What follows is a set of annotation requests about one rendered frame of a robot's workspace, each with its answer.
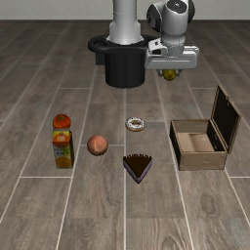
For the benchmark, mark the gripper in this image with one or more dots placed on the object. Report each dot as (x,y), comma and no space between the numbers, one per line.
(172,60)

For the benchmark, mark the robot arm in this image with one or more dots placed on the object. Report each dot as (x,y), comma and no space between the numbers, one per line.
(125,26)

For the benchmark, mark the green-brown kiwi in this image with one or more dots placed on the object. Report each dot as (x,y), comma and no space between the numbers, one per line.
(169,75)

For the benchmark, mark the wooden box lid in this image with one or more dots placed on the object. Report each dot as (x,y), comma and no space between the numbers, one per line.
(226,118)

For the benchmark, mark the wooden box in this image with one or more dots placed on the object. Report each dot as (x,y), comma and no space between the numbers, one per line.
(198,156)

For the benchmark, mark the white sprinkled donut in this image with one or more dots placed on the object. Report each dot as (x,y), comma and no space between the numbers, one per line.
(135,124)

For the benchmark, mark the chocolate cake wedge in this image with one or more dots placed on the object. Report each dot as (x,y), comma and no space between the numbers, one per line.
(137,166)

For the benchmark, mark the pink peach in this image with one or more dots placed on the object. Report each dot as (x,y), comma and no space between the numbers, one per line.
(97,145)

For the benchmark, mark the red tomato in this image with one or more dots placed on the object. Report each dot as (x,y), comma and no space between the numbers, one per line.
(61,121)

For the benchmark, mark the orange juice carton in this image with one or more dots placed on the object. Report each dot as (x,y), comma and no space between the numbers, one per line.
(63,149)

